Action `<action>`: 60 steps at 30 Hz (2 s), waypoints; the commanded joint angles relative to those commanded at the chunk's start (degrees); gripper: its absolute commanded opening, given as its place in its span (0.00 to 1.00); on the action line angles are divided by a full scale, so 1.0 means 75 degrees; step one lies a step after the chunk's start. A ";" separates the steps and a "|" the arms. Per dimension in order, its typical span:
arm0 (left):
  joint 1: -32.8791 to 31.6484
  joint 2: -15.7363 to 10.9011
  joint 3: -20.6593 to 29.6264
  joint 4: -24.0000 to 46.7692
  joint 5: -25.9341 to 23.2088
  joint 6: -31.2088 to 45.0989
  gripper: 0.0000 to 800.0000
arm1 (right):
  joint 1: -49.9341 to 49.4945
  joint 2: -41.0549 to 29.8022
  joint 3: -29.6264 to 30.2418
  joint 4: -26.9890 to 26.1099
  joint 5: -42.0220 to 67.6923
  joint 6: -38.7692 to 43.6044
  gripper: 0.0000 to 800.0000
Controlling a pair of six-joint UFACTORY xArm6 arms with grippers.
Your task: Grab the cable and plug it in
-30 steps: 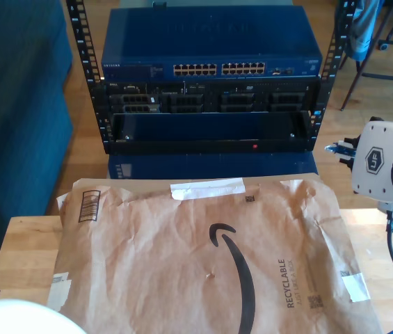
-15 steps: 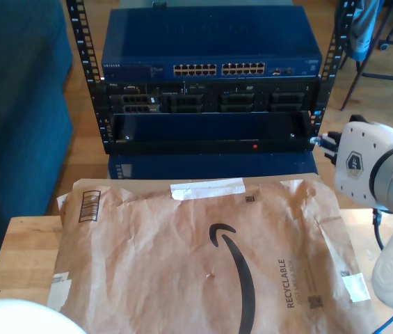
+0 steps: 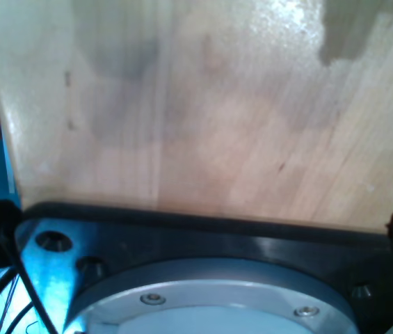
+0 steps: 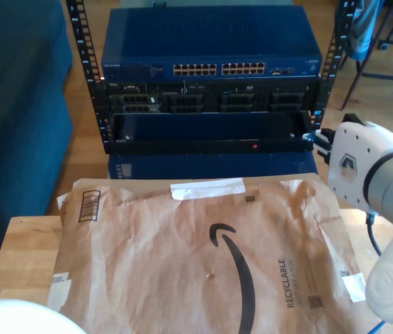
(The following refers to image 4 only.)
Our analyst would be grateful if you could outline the dark blue flat chassis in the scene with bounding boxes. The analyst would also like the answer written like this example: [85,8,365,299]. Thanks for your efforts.
[107,152,319,180]

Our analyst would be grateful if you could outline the black rack server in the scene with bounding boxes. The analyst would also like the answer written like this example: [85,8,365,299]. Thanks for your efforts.
[107,80,319,114]

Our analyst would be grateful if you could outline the black server rack frame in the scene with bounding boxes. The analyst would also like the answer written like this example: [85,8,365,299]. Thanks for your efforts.
[65,0,359,156]

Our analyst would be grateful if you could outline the blue sofa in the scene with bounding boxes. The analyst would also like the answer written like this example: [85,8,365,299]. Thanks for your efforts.
[0,0,75,260]

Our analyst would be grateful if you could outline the brown paper mailer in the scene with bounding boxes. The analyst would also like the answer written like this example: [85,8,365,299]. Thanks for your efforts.
[42,177,374,334]

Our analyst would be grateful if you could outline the dark metal stool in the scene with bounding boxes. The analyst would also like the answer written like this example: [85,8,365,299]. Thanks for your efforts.
[340,0,393,121]

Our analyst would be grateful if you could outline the black rack shelf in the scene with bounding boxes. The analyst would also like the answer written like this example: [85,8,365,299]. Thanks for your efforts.
[107,110,315,154]

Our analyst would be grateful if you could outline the blue network cable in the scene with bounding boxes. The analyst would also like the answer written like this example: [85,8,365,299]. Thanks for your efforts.
[302,131,390,334]

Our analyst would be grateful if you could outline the grey-blue cloth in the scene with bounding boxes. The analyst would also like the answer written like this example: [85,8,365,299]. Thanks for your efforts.
[335,0,385,63]

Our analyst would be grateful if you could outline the blue network switch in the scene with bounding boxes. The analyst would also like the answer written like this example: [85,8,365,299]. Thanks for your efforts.
[100,5,324,83]

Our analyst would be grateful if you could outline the black camera cable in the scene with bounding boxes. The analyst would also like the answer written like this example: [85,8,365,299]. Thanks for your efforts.
[365,212,384,257]

